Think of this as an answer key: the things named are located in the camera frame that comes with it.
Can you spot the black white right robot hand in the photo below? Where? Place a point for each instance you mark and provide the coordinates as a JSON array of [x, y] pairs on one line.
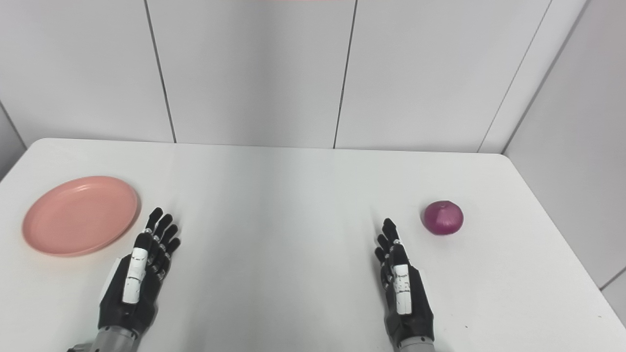
[[415, 313]]

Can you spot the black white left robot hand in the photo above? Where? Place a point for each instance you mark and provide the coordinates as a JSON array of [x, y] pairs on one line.
[[128, 303]]

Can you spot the purple red onion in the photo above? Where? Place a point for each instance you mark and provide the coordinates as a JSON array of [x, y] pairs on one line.
[[443, 218]]

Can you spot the pink round plate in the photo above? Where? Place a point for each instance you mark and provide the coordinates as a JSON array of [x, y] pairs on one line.
[[80, 215]]

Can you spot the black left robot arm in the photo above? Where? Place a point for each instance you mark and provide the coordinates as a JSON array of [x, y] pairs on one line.
[[110, 341]]

